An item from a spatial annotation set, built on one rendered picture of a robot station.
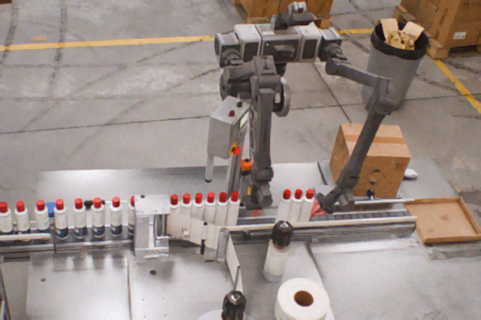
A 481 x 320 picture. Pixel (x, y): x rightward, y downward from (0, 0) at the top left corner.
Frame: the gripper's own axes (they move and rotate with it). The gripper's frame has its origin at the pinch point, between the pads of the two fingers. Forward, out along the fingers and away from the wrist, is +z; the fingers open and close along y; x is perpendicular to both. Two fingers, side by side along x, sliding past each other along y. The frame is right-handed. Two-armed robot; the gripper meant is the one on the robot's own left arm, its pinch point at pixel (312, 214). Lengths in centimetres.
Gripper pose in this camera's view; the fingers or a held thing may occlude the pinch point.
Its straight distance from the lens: 295.4
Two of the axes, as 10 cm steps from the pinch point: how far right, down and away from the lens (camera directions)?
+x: 7.1, 4.5, 5.5
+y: 1.8, 6.4, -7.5
